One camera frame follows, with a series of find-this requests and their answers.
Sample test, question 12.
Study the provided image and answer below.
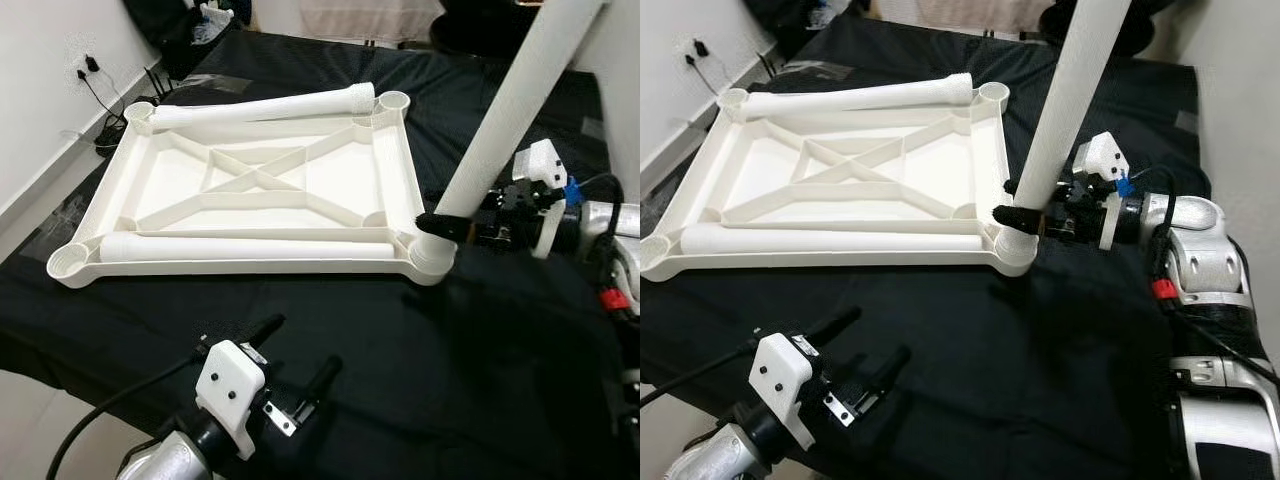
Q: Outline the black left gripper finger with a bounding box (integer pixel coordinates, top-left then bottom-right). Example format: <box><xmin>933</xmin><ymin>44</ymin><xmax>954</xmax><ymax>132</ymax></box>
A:
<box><xmin>244</xmin><ymin>314</ymin><xmax>288</xmax><ymax>354</ymax></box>
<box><xmin>865</xmin><ymin>344</ymin><xmax>914</xmax><ymax>402</ymax></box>
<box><xmin>300</xmin><ymin>354</ymin><xmax>345</xmax><ymax>414</ymax></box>
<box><xmin>805</xmin><ymin>304</ymin><xmax>863</xmax><ymax>347</ymax></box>

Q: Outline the white plastic table top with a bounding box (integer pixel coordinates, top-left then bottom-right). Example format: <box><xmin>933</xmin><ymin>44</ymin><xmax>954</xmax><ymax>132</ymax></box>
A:
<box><xmin>45</xmin><ymin>92</ymin><xmax>459</xmax><ymax>291</ymax></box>
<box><xmin>640</xmin><ymin>82</ymin><xmax>1041</xmax><ymax>281</ymax></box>

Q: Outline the black cloth cover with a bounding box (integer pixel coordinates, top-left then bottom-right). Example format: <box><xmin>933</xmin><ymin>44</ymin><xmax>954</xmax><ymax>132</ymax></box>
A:
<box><xmin>0</xmin><ymin>28</ymin><xmax>641</xmax><ymax>480</ymax></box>
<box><xmin>640</xmin><ymin>15</ymin><xmax>1280</xmax><ymax>480</ymax></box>

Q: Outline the beige fringed cloth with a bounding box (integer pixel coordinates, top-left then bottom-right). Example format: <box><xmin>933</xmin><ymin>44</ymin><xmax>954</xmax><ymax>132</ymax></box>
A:
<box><xmin>880</xmin><ymin>0</ymin><xmax>1046</xmax><ymax>31</ymax></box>
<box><xmin>300</xmin><ymin>0</ymin><xmax>441</xmax><ymax>43</ymax></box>

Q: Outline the clear plastic wrapper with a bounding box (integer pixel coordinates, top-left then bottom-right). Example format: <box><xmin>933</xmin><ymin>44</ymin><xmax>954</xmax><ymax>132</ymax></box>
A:
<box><xmin>790</xmin><ymin>60</ymin><xmax>856</xmax><ymax>81</ymax></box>
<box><xmin>190</xmin><ymin>70</ymin><xmax>259</xmax><ymax>98</ymax></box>

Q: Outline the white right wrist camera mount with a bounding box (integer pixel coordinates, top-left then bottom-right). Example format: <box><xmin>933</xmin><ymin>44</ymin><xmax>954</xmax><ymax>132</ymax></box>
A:
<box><xmin>1075</xmin><ymin>132</ymin><xmax>1131</xmax><ymax>251</ymax></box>
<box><xmin>512</xmin><ymin>140</ymin><xmax>571</xmax><ymax>259</ymax></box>

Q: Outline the white wall socket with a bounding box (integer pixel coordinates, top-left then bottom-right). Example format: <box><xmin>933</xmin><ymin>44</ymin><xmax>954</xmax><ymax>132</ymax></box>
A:
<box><xmin>65</xmin><ymin>35</ymin><xmax>101</xmax><ymax>86</ymax></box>
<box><xmin>680</xmin><ymin>36</ymin><xmax>713</xmax><ymax>76</ymax></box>

